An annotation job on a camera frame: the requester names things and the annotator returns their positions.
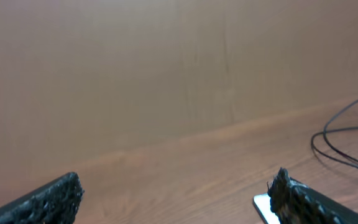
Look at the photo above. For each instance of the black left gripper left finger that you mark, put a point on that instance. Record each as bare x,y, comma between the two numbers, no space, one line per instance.
55,202

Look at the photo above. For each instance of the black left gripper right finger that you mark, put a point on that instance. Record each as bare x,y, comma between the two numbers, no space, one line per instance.
295,203

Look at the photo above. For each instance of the Samsung Galaxy smartphone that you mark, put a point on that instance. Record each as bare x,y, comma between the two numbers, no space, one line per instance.
262,205

